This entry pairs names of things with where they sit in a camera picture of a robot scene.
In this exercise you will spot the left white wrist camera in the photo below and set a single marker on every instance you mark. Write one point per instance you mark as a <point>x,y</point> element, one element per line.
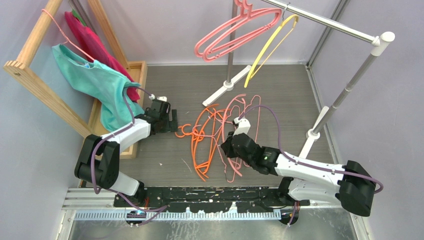
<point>154,98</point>

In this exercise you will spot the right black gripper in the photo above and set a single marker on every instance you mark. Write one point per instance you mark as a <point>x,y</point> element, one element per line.
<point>228,146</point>

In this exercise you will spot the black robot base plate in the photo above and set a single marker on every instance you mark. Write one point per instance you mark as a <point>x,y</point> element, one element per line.
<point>210,204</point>

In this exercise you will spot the wooden clothes rack frame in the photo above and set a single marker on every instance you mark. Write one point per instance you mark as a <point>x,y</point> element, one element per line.
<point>20,69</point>

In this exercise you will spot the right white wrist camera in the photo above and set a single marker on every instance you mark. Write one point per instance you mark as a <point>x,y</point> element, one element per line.
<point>242,126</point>

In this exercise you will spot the orange wire hanger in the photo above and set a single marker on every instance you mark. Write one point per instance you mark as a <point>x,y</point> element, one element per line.
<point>204,128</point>
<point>219,119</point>

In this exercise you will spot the magenta shirt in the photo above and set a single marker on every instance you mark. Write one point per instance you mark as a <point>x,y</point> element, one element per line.
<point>92,45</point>

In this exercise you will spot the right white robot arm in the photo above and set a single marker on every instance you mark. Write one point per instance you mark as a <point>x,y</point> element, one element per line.
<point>349,185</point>

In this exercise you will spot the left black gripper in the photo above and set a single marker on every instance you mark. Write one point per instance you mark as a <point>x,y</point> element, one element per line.
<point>170,126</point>

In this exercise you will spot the teal mesh shirt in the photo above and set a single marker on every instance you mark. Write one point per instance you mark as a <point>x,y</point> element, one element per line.
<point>101,82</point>

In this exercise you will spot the metal clothes rail stand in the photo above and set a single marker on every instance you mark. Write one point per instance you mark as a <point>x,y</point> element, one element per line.
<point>379,43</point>

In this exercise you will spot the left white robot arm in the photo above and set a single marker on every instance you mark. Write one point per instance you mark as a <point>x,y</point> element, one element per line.
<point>99,159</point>

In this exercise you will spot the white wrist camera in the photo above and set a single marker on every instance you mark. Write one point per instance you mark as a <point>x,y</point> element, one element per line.
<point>154,98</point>
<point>242,126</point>

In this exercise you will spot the yellow wire hanger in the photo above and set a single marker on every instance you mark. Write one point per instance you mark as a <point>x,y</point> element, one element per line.
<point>265,53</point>

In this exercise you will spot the pink hanger on wooden rack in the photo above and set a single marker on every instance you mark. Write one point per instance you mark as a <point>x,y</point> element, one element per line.
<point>67,40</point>

